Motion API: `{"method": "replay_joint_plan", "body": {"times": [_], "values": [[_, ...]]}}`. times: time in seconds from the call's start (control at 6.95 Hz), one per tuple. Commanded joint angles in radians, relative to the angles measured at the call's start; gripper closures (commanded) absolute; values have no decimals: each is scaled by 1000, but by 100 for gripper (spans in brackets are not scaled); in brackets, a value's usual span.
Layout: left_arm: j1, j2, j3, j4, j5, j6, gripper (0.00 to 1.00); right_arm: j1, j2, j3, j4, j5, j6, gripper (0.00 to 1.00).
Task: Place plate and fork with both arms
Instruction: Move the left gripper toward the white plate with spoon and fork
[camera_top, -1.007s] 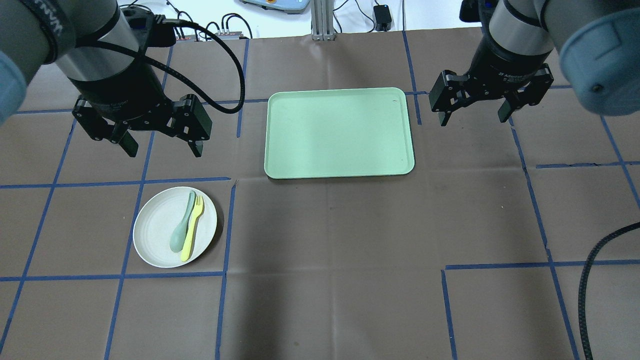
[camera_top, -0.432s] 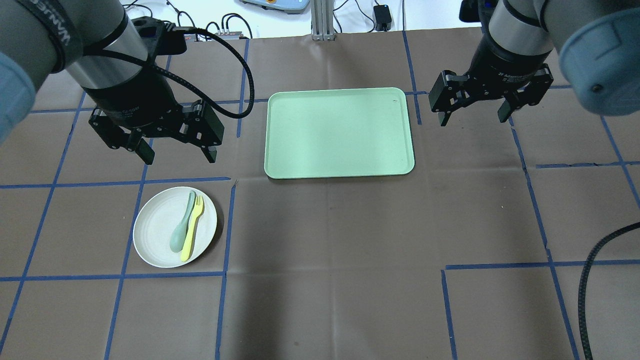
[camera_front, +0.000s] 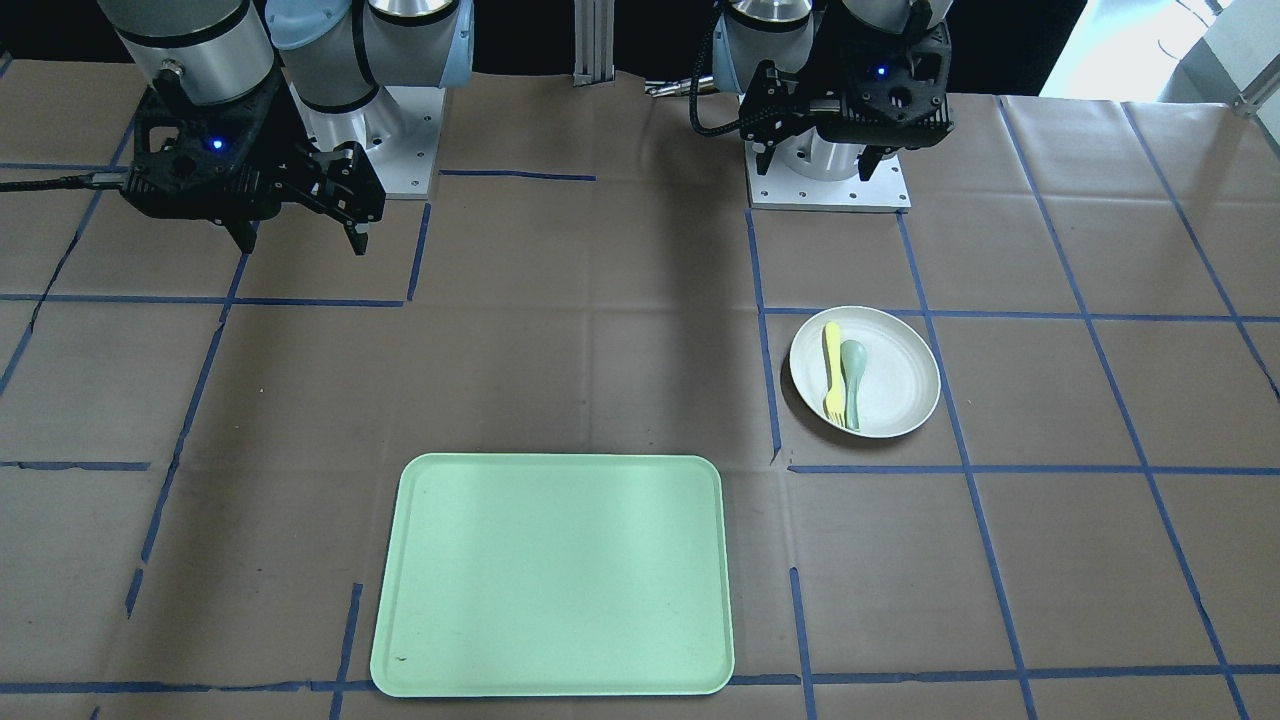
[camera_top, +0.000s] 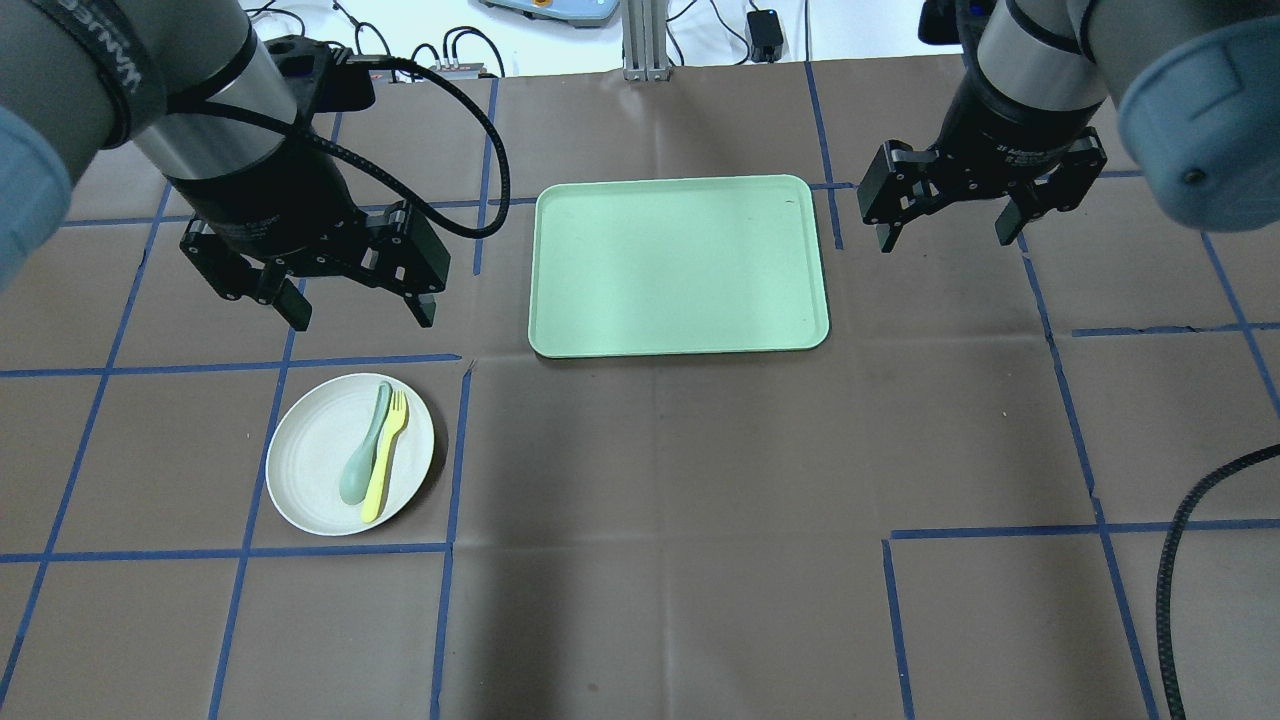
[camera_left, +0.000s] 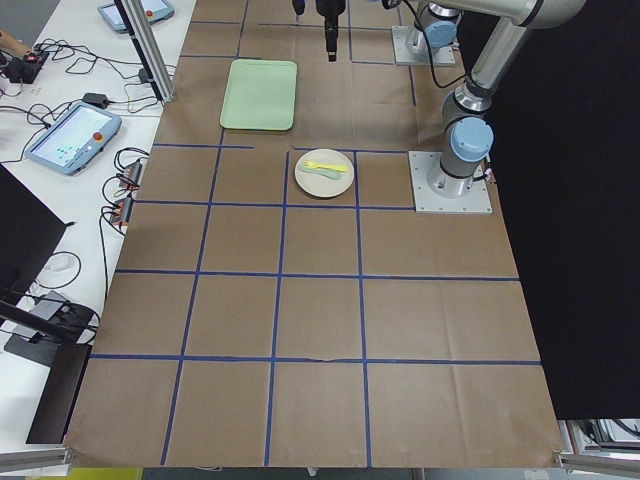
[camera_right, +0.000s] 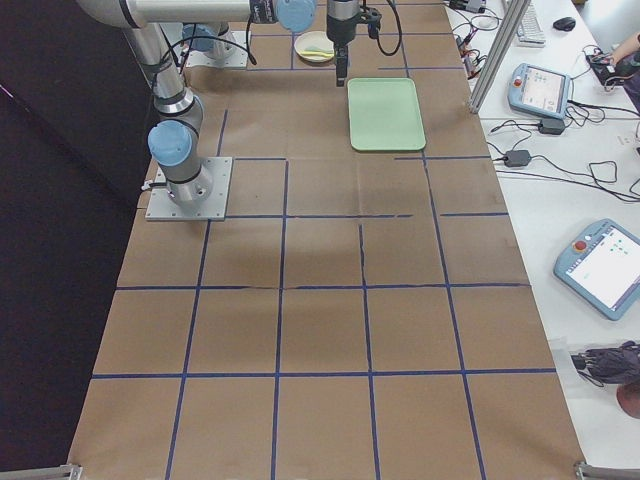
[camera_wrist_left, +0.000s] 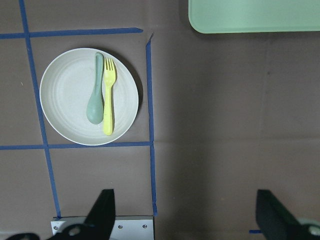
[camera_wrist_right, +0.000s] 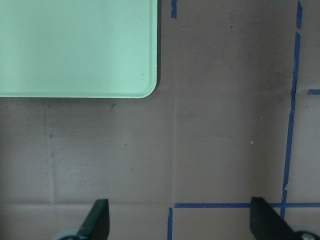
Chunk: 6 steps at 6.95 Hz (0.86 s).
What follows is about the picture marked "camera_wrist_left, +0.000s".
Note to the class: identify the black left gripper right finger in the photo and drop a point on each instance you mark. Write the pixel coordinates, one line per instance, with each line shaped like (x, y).
(277, 223)

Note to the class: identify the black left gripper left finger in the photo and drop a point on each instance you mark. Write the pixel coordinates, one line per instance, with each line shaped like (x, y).
(98, 224)

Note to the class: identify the white round plate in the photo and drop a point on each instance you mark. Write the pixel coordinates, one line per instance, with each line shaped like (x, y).
(65, 90)

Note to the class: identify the yellow plastic fork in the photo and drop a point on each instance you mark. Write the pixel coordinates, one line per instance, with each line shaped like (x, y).
(109, 80)

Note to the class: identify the grey-green plastic spoon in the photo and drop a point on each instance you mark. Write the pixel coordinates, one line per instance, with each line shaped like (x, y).
(95, 108)

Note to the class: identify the light green tray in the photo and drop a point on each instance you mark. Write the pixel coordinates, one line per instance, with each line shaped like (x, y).
(254, 16)

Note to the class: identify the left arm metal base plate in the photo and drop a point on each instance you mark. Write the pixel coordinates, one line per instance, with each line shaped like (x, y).
(125, 227)

